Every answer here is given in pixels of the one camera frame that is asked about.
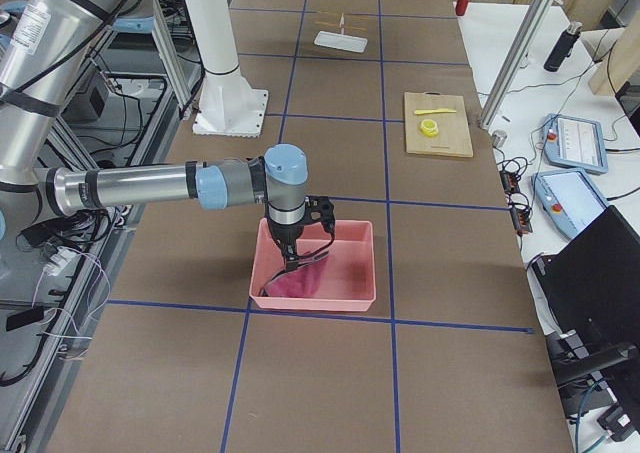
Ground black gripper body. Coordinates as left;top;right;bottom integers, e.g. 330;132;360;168
266;217;311;263

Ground pink cleaning cloth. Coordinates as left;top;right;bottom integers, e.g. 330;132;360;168
259;251;329;298

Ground black water bottle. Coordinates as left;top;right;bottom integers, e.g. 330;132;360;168
543;21;583;72

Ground pink plastic bin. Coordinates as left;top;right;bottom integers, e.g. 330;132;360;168
249;219;376;312

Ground yellow lemon slices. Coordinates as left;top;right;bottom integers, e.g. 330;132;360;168
419;118;439;138

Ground bamboo cutting board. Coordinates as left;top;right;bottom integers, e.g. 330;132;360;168
404;92;473;158

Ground yellow plastic knife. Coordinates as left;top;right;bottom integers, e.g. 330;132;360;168
413;108;458;116

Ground white rectangular tray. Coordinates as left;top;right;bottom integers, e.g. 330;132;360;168
314;31;368;54

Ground small metal cylinder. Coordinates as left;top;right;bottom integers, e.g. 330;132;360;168
491;129;508;149

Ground black usb hub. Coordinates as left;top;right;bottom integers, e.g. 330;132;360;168
499;171;533;237

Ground near teach pendant tablet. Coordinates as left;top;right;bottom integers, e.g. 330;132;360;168
532;167;609;239

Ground teach pendant tablet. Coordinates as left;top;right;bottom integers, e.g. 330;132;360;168
532;167;609;239
542;114;609;175

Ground far teach pendant tablet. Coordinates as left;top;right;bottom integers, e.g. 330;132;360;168
542;114;609;175

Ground black monitor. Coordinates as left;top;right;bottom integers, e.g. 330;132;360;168
532;206;639;345

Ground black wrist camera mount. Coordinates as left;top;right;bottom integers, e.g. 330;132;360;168
304;195;336;235

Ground aluminium frame post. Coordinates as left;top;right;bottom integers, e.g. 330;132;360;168
478;0;554;129

